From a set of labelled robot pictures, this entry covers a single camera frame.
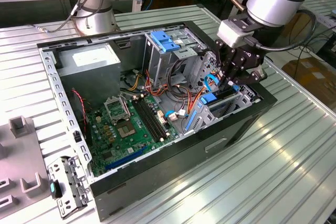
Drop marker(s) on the slatted metal side table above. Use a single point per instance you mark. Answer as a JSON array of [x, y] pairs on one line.
[[325, 14]]

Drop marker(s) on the metal card retention bracket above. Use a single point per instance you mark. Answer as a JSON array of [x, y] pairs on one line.
[[68, 171]]

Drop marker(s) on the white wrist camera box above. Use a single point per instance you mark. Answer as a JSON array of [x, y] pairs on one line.
[[232, 33]]

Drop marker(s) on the grey parts rack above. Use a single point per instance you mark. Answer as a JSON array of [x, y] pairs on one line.
[[21, 155]]

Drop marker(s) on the grey power supply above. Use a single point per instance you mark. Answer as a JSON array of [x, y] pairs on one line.
[[89, 82]]

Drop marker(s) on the CPU socket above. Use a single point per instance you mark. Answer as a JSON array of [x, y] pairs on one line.
[[126, 130]]

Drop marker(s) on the green motherboard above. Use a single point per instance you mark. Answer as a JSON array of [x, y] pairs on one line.
[[123, 145]]

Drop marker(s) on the grey metal disk bay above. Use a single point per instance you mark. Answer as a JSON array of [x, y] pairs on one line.
[[245, 100]]

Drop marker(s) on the teal black latch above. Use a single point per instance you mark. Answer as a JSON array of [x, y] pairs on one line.
[[55, 190]]

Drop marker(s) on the blue plastic drive latch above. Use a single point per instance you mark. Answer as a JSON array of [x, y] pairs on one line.
[[164, 41]]

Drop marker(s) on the black RAM slot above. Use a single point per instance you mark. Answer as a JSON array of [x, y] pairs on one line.
[[146, 120], [149, 119], [152, 118]]

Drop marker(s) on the large brown cardboard box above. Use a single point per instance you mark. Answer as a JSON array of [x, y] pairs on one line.
[[312, 77]]

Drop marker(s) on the grey optical drive cage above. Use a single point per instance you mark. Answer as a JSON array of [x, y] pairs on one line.
[[157, 64]]

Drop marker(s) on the thin metal locking lever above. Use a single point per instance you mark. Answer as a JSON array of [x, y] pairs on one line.
[[129, 111]]

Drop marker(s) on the hard disk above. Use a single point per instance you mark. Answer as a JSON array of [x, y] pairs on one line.
[[208, 98]]

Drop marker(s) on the blue expansion slot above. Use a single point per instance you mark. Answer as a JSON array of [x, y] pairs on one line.
[[123, 159]]

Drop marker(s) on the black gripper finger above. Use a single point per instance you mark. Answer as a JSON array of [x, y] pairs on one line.
[[221, 56], [252, 77]]

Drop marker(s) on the black PC case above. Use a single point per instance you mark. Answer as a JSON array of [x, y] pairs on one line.
[[170, 161]]

